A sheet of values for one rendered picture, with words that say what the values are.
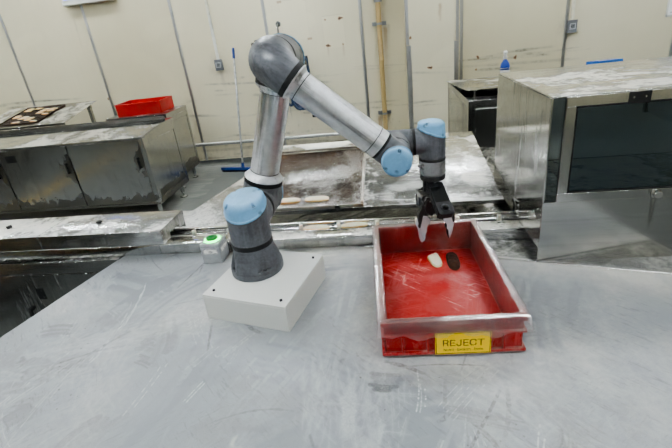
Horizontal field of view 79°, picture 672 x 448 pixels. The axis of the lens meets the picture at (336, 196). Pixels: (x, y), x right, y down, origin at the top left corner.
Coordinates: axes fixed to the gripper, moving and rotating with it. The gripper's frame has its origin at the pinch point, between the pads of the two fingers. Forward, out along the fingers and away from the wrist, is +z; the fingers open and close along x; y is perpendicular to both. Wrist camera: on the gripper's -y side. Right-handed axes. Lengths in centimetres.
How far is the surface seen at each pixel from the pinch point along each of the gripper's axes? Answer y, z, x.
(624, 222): -14, -3, -49
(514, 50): 344, -15, -228
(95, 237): 44, 0, 115
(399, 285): -8.1, 8.5, 14.4
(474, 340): -37.9, 4.4, 6.5
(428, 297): -15.7, 8.5, 8.6
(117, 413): -33, 9, 84
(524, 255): -4.3, 9.0, -26.3
